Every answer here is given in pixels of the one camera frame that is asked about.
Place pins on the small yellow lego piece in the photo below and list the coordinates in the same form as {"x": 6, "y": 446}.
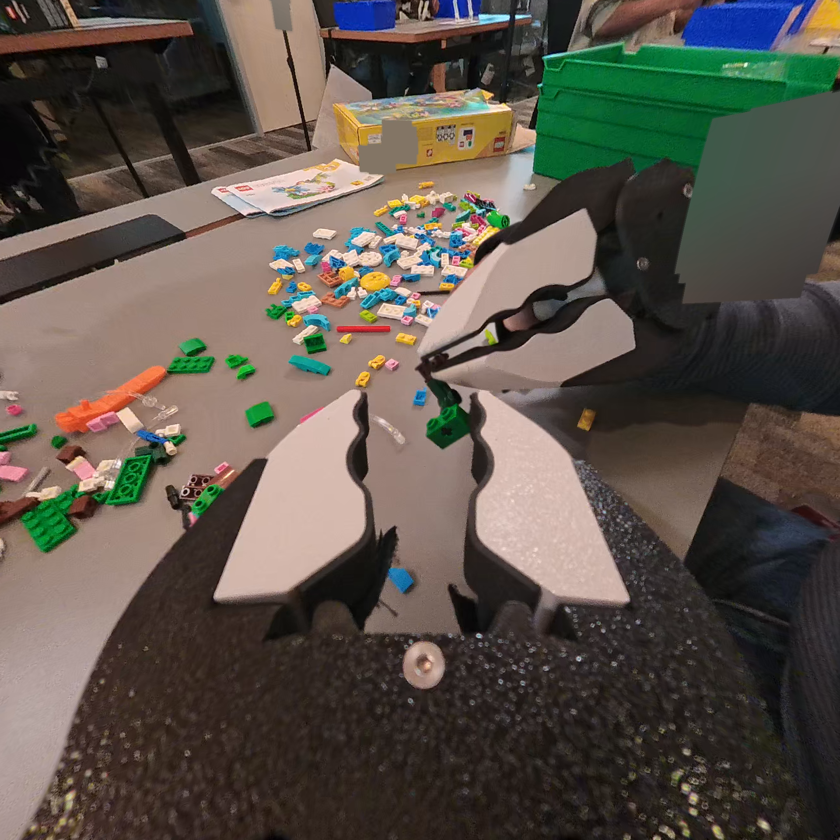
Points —
{"x": 586, "y": 420}

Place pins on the black flat bar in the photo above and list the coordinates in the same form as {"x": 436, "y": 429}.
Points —
{"x": 85, "y": 253}

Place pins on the person's leg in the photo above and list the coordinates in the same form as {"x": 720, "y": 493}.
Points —
{"x": 754, "y": 558}

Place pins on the cluster of mixed lego parts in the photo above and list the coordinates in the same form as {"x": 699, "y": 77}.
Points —
{"x": 98, "y": 479}

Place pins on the yellow lego box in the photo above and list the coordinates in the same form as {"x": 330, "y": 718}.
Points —
{"x": 426, "y": 124}

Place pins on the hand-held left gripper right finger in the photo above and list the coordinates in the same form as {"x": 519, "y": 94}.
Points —
{"x": 544, "y": 518}

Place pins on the person's right forearm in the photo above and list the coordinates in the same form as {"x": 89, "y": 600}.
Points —
{"x": 754, "y": 348}

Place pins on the row of dark books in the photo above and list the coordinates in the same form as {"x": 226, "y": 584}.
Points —
{"x": 39, "y": 12}

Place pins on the wooden table with black legs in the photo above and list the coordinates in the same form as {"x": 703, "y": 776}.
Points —
{"x": 98, "y": 33}

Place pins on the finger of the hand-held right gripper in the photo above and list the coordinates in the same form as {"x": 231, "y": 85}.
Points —
{"x": 531, "y": 262}
{"x": 564, "y": 348}

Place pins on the pink lego plate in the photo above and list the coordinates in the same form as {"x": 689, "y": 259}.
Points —
{"x": 312, "y": 415}

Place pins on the red lego rod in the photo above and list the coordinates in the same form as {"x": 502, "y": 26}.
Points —
{"x": 359, "y": 329}

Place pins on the thin black stand pole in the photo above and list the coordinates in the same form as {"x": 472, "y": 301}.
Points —
{"x": 296, "y": 85}

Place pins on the teal curved lego piece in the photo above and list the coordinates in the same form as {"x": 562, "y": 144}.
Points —
{"x": 310, "y": 365}

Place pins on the clear curved lego piece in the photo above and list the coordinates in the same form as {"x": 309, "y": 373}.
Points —
{"x": 390, "y": 430}

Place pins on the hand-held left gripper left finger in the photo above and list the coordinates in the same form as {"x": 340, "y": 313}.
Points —
{"x": 308, "y": 499}

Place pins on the dark green lego stem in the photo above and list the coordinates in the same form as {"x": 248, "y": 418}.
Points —
{"x": 438, "y": 390}

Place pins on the pile of loose lego pieces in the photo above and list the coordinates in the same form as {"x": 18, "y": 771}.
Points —
{"x": 394, "y": 262}

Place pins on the green lego piece with hole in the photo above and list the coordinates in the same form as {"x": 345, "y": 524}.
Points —
{"x": 449, "y": 425}

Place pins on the blue lego slope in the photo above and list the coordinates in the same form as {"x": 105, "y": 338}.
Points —
{"x": 401, "y": 580}

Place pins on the green lego plate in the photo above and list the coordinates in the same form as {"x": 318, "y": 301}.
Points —
{"x": 191, "y": 365}

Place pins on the lego instruction booklet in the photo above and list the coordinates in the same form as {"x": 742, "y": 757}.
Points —
{"x": 295, "y": 187}

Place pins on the orange lego piece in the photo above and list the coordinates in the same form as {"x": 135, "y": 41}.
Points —
{"x": 108, "y": 407}

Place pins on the white paper sheet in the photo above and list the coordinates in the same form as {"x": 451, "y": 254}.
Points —
{"x": 341, "y": 88}

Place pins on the wooden edged table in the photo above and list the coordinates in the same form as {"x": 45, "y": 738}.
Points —
{"x": 426, "y": 31}

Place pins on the small green lego piece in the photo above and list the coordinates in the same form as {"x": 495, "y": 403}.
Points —
{"x": 246, "y": 372}
{"x": 235, "y": 360}

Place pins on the green plastic bin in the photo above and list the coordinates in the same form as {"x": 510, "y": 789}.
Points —
{"x": 617, "y": 102}
{"x": 656, "y": 65}
{"x": 610, "y": 154}

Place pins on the green curved lego slope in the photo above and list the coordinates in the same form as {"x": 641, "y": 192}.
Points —
{"x": 260, "y": 415}
{"x": 193, "y": 346}

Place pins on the blue plastic bin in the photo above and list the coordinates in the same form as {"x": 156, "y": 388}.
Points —
{"x": 741, "y": 26}
{"x": 365, "y": 13}

